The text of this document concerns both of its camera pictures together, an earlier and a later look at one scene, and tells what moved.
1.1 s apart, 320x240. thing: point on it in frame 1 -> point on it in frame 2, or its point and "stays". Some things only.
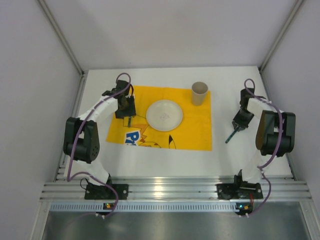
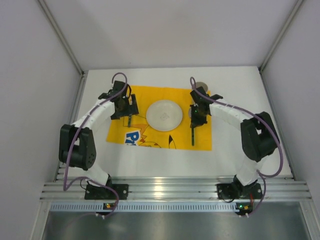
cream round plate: x=164 y=115 stays
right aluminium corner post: x=297 y=7 stays
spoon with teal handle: x=232 y=134 -> x=192 y=128
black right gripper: x=240 y=123 -> x=195 y=121
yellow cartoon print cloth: x=194 y=132 stays
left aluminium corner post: x=46 y=11 stays
